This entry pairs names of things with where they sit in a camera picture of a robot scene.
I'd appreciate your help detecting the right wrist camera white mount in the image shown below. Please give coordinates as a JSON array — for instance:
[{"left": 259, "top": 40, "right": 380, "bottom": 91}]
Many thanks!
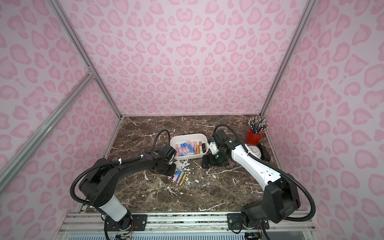
[{"left": 209, "top": 142, "right": 219, "bottom": 155}]

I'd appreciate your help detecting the gold glitter lipstick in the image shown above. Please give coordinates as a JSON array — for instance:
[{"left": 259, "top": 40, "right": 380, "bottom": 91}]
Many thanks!
[{"left": 179, "top": 174, "right": 187, "bottom": 186}]

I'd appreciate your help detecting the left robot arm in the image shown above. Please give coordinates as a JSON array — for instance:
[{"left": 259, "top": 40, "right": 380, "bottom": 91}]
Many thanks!
[{"left": 70, "top": 144, "right": 177, "bottom": 235}]

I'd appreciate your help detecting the black stapler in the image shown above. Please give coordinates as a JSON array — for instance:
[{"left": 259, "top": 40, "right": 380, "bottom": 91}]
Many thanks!
[{"left": 257, "top": 143, "right": 271, "bottom": 163}]

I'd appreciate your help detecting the white round clock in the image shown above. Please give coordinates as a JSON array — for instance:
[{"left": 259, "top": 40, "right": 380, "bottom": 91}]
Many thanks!
[{"left": 246, "top": 145, "right": 262, "bottom": 159}]

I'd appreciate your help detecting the bundle of pencils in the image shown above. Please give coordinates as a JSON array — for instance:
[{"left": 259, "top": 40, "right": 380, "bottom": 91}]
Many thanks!
[{"left": 248, "top": 115, "right": 269, "bottom": 135}]

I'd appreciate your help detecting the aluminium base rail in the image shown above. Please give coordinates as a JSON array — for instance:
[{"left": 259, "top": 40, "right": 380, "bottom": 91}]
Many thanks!
[{"left": 56, "top": 212, "right": 319, "bottom": 240}]

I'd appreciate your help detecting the white plastic storage box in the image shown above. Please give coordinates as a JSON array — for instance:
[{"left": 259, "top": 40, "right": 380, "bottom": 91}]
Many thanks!
[{"left": 170, "top": 134, "right": 209, "bottom": 161}]

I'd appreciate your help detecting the pink lip gloss tube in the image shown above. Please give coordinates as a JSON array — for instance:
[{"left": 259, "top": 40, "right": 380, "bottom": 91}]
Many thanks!
[{"left": 175, "top": 144, "right": 180, "bottom": 157}]

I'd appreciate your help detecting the red pencil cup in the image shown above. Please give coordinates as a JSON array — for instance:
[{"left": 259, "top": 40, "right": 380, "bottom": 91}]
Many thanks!
[{"left": 246, "top": 129, "right": 264, "bottom": 145}]

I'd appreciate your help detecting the pink blue lipstick diagonal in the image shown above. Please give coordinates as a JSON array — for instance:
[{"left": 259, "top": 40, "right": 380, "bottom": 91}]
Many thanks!
[{"left": 186, "top": 140, "right": 194, "bottom": 153}]

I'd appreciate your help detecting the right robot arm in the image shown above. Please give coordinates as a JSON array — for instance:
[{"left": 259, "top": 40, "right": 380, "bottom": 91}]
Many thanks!
[{"left": 202, "top": 124, "right": 316, "bottom": 234}]

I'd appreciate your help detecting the silver lipstick tube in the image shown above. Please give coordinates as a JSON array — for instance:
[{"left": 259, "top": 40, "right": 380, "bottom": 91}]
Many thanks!
[{"left": 177, "top": 171, "right": 185, "bottom": 184}]

